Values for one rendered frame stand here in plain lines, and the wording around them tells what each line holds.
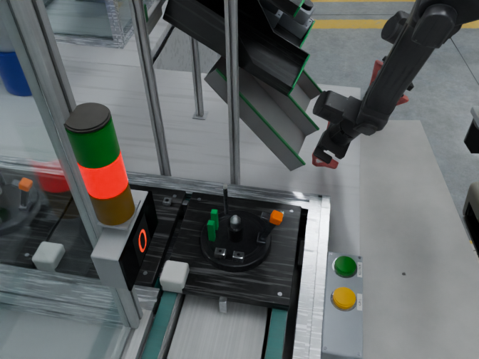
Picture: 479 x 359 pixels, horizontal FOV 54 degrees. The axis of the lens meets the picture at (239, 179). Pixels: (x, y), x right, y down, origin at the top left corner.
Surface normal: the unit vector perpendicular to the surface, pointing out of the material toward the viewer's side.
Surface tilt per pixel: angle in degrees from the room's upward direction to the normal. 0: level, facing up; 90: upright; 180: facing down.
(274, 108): 45
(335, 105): 35
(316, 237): 0
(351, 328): 0
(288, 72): 25
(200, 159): 0
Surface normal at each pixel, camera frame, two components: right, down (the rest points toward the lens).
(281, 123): 0.65, -0.32
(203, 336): -0.01, -0.70
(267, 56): 0.39, -0.53
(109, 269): -0.18, 0.70
